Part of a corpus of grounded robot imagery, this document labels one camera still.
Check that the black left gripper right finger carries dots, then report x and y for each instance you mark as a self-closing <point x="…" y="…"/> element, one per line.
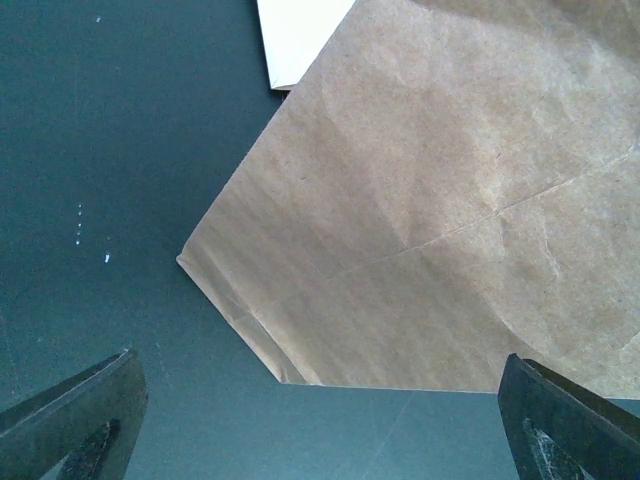
<point x="557" y="429"/>

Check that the large brown paper bag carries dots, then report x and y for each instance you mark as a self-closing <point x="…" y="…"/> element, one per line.
<point x="450" y="182"/>

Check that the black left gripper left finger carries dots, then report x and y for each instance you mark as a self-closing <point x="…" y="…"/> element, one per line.
<point x="88" y="424"/>

